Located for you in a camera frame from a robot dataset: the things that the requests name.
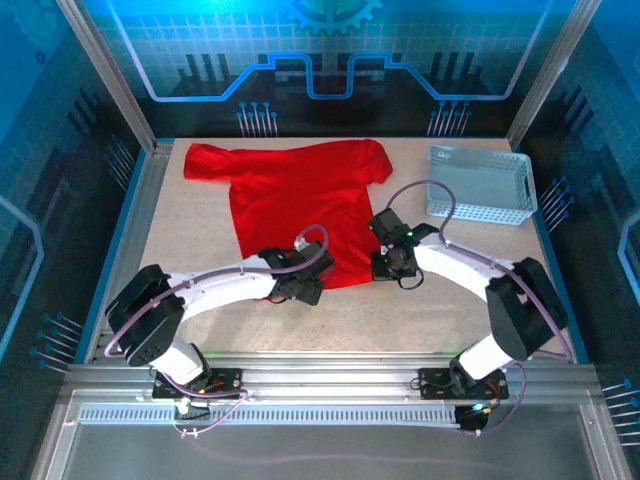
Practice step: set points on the aluminium table side rail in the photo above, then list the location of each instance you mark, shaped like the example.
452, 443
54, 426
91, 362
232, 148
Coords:
147, 200

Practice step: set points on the blue table side trim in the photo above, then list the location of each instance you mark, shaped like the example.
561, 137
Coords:
129, 200

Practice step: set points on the pale perforated plastic basket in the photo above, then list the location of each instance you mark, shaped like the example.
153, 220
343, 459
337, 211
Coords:
480, 180

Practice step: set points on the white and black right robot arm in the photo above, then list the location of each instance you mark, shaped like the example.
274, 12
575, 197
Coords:
460, 270

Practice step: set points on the aluminium frame post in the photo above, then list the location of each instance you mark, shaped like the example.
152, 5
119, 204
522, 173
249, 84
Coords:
107, 75
550, 70

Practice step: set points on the grey metal panel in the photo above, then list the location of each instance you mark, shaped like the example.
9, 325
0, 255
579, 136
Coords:
325, 450

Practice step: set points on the red t-shirt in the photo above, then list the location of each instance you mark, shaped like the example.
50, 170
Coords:
300, 200

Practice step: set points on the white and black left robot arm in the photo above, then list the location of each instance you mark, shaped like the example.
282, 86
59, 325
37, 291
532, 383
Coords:
220, 290

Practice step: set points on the black controller box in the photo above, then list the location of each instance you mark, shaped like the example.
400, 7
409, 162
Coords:
470, 420

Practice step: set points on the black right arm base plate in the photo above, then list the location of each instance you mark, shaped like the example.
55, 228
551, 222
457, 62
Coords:
432, 384

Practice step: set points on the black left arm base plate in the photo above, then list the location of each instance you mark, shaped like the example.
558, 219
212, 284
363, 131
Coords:
225, 382

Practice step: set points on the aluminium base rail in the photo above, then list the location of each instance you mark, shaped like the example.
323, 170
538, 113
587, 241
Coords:
325, 375

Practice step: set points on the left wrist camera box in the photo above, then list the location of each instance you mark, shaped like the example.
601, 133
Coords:
301, 244

